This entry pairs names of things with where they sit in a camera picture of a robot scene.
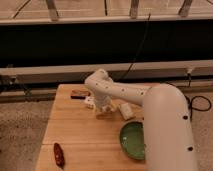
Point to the green ceramic bowl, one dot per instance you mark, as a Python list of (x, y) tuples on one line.
[(131, 139)]

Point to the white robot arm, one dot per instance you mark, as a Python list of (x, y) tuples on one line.
[(168, 137)]

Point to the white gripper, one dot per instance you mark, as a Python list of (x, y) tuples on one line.
[(102, 105)]

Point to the red chili pepper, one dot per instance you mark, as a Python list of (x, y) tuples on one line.
[(59, 156)]

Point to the brown rectangular block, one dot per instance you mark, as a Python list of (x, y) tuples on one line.
[(79, 94)]

